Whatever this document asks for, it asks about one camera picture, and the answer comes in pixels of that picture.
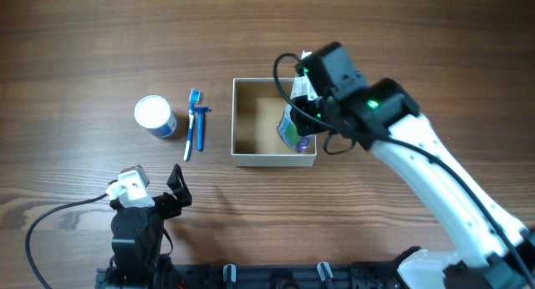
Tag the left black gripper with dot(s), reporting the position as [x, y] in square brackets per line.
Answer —
[173, 207]

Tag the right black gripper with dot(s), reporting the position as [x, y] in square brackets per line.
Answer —
[303, 125]

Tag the white cream tube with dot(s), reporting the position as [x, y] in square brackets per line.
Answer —
[303, 87]

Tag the clear spray bottle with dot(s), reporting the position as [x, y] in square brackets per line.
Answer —
[287, 131]

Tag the cotton swab jar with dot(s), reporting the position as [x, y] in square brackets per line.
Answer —
[154, 113]

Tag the blue disposable razor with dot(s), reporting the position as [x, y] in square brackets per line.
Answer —
[201, 115]

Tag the blue white toothbrush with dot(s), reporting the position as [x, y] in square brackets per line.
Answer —
[193, 109]

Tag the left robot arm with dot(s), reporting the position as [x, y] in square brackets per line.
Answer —
[138, 227]

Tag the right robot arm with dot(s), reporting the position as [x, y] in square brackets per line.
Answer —
[492, 248]

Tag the white cardboard box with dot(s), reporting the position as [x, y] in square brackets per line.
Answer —
[257, 110]

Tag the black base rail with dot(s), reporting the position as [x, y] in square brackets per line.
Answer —
[356, 275]

